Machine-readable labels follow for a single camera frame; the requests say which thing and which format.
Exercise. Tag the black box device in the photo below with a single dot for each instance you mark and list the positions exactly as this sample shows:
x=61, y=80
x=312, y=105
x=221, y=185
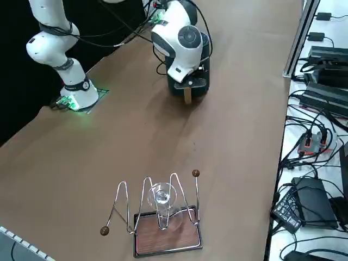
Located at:
x=340, y=212

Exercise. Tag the dark green air fryer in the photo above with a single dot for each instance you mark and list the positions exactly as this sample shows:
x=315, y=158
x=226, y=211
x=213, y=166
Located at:
x=208, y=51

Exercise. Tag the grey keyboard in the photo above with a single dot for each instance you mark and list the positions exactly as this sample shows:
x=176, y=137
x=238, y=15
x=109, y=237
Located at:
x=19, y=246

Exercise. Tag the aluminium profile post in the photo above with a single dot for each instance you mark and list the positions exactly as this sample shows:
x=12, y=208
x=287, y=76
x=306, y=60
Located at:
x=299, y=40

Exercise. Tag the large black power supply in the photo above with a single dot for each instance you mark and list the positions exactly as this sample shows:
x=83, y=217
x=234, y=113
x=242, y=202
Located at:
x=323, y=96
x=329, y=53
x=330, y=76

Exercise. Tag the clear wine glass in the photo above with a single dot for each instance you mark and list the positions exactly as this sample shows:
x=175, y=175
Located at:
x=160, y=195

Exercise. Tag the black power adapter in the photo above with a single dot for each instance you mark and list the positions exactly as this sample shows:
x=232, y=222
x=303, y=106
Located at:
x=299, y=256
x=323, y=15
x=316, y=36

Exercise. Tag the grey orange hub device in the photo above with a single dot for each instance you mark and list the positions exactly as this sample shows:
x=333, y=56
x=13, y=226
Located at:
x=312, y=144

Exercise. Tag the dark laptop edge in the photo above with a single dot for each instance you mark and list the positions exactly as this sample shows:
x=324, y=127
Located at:
x=344, y=160

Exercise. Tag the black labelled power brick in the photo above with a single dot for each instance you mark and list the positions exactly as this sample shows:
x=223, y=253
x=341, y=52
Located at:
x=288, y=216

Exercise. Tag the dark wooden tray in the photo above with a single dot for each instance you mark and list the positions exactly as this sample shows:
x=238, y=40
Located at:
x=168, y=242

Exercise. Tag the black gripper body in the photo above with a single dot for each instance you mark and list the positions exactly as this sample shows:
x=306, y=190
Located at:
x=194, y=82

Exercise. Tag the large black power brick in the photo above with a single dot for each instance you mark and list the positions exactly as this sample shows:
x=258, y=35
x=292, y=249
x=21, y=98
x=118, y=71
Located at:
x=315, y=202

